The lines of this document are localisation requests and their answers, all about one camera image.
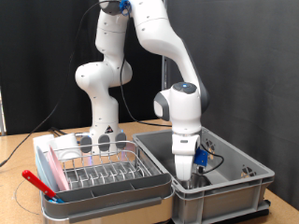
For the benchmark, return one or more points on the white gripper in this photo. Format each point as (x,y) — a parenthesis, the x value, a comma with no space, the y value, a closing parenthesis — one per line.
(184,166)

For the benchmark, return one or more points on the metal cup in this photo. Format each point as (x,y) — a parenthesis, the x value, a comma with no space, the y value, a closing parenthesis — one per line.
(202,182)

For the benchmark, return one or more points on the pink plate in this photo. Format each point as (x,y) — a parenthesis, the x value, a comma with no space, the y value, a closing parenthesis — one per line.
(59,174)

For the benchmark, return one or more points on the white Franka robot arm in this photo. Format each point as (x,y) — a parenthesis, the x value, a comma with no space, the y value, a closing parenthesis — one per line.
(102,77)

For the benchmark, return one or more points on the dish drying rack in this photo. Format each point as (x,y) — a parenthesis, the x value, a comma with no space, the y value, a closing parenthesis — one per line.
(124,217)

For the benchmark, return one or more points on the grey plastic crate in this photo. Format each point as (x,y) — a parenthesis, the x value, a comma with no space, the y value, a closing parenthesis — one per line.
(218,199)

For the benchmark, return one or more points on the black platform under crate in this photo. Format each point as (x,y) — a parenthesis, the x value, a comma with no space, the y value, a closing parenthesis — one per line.
(249,216)

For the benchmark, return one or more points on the grey cutlery holder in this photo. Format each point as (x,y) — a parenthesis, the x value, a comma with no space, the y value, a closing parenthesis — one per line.
(109,189)

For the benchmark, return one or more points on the vertical metal pole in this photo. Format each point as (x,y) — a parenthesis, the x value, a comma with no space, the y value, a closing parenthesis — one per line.
(165,73)

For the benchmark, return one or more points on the white mug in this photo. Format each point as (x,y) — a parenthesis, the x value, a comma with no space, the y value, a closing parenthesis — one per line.
(67,144)

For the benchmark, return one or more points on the blue utensil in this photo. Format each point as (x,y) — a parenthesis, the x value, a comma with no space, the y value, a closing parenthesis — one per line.
(54,200)

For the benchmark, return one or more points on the light blue plate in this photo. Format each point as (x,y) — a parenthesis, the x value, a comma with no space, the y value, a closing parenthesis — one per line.
(43,169)

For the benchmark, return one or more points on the white box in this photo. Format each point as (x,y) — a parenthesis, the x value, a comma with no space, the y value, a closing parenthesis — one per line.
(40,143)

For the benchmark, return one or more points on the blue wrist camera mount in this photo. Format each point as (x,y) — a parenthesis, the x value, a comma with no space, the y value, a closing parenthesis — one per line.
(201,157)

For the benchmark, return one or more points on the metal frame post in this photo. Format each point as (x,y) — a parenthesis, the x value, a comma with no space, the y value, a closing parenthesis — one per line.
(2,112)

